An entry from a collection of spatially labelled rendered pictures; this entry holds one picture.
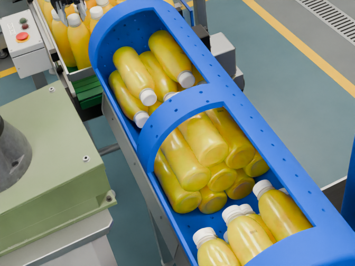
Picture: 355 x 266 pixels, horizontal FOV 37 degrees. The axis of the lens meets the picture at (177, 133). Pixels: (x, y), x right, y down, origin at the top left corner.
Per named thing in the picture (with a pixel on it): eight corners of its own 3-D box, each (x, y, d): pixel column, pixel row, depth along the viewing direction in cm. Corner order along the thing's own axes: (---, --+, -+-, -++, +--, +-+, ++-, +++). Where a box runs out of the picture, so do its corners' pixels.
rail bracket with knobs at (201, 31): (187, 69, 168) (183, 43, 160) (178, 57, 173) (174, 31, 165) (215, 59, 170) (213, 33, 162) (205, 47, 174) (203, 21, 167)
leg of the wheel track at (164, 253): (164, 269, 220) (139, 174, 175) (159, 258, 224) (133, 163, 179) (177, 264, 221) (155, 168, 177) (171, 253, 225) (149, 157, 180)
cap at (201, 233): (197, 237, 98) (193, 230, 99) (195, 250, 101) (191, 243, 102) (215, 231, 99) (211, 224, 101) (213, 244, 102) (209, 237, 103)
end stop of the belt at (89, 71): (72, 82, 162) (69, 74, 160) (71, 81, 162) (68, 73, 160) (191, 40, 170) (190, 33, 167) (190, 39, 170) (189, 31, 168)
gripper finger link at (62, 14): (62, 35, 156) (58, 7, 150) (57, 26, 160) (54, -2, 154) (72, 34, 157) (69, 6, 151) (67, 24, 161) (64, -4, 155)
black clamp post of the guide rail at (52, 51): (57, 74, 174) (50, 54, 168) (55, 68, 176) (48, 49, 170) (63, 71, 174) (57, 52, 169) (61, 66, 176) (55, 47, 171)
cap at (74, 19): (80, 16, 163) (78, 11, 161) (81, 23, 160) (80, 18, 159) (67, 19, 162) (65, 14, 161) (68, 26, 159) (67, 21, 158)
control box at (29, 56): (20, 79, 158) (8, 51, 150) (9, 44, 171) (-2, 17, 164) (53, 68, 160) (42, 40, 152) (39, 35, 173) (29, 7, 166)
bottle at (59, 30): (87, 62, 176) (73, 15, 163) (68, 70, 174) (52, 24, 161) (78, 52, 181) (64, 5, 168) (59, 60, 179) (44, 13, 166)
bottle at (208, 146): (236, 151, 110) (199, 98, 122) (219, 137, 104) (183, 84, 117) (211, 173, 111) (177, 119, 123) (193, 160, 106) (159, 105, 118)
